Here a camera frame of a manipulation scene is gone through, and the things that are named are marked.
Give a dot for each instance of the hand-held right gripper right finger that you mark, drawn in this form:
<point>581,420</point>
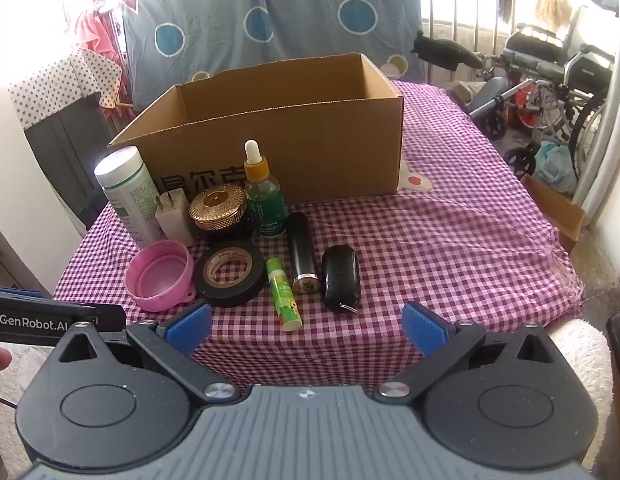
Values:
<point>424,327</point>

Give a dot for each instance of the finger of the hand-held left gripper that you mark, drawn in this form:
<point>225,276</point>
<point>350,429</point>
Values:
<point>107,317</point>

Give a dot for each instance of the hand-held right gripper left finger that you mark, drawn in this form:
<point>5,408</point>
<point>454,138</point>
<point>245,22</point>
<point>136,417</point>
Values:
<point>190,326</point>

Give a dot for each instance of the black tape roll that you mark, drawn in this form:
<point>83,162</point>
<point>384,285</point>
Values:
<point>240,296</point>

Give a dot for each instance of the pink plastic cup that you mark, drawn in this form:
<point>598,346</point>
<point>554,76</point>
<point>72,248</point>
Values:
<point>160,272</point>

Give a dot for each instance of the green lip balm tube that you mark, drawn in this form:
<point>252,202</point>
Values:
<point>282,292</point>

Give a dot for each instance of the black car key fob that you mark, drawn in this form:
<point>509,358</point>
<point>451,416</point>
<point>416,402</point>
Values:
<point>340,275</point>

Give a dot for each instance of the gold lid cosmetic jar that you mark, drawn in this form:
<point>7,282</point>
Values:
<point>217,205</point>

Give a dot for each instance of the black cylindrical tube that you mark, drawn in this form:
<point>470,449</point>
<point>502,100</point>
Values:
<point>302,250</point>

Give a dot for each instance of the green dropper bottle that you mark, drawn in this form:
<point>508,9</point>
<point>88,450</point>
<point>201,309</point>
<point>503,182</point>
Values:
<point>265,205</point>

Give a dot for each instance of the brown cardboard box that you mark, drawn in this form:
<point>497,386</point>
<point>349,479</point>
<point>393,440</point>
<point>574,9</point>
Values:
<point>315,160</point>

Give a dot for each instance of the pink checkered tablecloth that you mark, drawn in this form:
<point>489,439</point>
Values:
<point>439,260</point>

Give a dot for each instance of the white charger plug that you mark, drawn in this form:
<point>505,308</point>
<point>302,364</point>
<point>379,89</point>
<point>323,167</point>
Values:
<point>172,220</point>

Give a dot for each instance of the white bottle with green label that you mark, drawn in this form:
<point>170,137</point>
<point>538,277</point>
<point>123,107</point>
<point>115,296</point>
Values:
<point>130,195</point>

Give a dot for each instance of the white fluffy cushion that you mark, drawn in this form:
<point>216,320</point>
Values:
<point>584,350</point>

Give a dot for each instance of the dark cabinet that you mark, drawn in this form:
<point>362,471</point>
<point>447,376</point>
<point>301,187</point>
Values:
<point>65,150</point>

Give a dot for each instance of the open cardboard carton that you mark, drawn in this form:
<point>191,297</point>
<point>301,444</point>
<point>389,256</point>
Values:
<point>554,210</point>

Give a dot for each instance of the green plastic bag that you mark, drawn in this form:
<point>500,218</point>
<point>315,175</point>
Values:
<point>554,165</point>

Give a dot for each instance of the white star-dotted cloth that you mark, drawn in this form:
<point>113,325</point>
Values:
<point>55,80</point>

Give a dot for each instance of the pink hanging clothes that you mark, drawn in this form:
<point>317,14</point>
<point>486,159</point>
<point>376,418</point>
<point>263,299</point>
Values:
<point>95,30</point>

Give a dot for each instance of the wheelchair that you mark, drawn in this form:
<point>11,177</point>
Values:
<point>539,55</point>

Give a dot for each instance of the metal railing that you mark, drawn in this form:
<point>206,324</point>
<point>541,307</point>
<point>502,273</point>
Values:
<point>454,0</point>

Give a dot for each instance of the blue printed bedsheet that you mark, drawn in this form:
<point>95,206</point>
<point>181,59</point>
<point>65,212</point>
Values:
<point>300,10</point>

